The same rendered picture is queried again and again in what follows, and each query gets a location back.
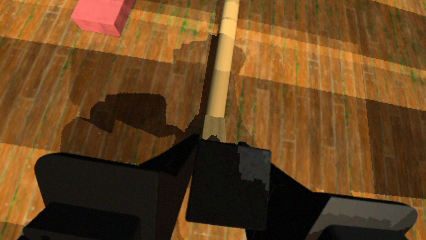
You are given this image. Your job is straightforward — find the long wooden-handled scraper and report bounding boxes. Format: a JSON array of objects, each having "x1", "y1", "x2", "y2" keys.
[{"x1": 185, "y1": 0, "x2": 272, "y2": 231}]

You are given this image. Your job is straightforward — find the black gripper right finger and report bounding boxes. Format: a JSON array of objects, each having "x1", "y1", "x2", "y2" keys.
[{"x1": 245, "y1": 163, "x2": 418, "y2": 240}]

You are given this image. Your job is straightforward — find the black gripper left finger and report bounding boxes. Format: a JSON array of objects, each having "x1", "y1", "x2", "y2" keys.
[{"x1": 34, "y1": 134, "x2": 200, "y2": 240}]

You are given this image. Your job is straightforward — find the pink cube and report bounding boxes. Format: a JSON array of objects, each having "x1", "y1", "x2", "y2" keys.
[{"x1": 71, "y1": 0, "x2": 135, "y2": 36}]

